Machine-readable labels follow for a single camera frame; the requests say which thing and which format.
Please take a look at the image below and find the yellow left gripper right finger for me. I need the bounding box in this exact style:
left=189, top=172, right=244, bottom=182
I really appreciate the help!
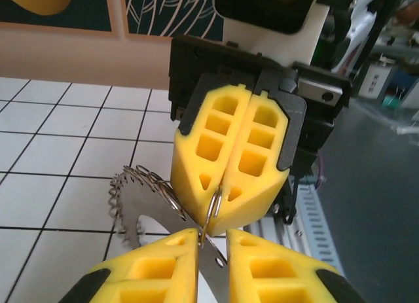
left=225, top=228, right=364, bottom=303

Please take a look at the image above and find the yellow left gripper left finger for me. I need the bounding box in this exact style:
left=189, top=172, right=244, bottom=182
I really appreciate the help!
left=60, top=227, right=201, bottom=303

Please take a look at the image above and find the single steel split key ring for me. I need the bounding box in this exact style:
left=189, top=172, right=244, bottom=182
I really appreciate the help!
left=202, top=185, right=225, bottom=242

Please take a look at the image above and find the grey metal sheet panel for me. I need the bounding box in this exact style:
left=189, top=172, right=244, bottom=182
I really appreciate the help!
left=314, top=99, right=419, bottom=303

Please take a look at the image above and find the grey slotted cable duct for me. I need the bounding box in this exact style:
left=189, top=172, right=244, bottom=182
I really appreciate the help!
left=293, top=185, right=345, bottom=276

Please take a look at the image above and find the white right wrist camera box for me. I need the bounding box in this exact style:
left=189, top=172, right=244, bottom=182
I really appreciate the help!
left=215, top=0, right=330, bottom=63

